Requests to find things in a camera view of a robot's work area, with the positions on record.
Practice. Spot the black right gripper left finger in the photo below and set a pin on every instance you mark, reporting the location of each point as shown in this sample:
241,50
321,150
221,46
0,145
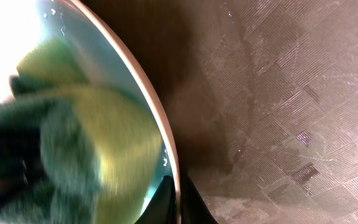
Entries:
161,209

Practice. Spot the white plate with blue water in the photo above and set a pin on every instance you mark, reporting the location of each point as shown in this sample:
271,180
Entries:
101,55

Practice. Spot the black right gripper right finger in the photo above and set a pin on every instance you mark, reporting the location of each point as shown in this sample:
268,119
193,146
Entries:
193,208

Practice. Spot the green and yellow sponge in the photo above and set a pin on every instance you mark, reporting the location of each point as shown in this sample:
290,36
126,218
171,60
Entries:
72,151

